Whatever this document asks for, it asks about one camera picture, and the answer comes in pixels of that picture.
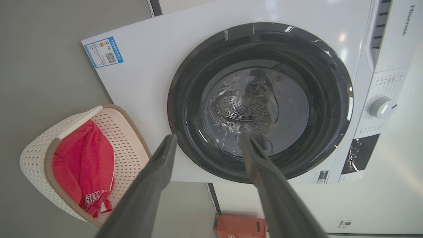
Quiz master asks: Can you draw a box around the white detergent drawer front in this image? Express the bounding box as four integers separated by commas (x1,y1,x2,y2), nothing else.
365,0,423,72

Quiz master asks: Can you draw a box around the black vertical wall strip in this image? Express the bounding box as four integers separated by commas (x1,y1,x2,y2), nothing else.
207,183,222,215

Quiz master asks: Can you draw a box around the white Hisense washing machine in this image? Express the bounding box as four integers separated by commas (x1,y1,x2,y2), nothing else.
81,0,423,184

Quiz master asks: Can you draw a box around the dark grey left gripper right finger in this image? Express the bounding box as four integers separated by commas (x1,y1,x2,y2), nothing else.
239,132,329,238

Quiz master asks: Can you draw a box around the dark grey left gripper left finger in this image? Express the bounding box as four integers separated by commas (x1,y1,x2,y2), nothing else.
94,134,178,238

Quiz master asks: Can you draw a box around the blue energy label sticker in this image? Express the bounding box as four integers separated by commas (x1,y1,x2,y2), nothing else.
84,36,124,69

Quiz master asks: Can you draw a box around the black round washing machine door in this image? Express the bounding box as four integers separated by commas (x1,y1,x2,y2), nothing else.
167,22,354,184

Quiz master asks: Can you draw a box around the red plastic box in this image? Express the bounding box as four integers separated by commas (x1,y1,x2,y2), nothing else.
212,215,267,238

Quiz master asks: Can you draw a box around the cream perforated laundry basket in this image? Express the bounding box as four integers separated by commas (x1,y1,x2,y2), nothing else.
19,104,152,229

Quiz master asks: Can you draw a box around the white round control knob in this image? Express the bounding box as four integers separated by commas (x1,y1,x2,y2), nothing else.
369,97,398,119

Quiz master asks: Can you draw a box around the red Bulls jersey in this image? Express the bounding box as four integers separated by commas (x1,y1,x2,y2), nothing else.
52,120,115,218

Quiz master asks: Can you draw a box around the dark grey skirting board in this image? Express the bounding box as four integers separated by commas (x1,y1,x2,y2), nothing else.
327,233,423,238

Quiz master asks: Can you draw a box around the black glossy display panel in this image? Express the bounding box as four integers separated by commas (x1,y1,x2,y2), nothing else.
341,134,380,175

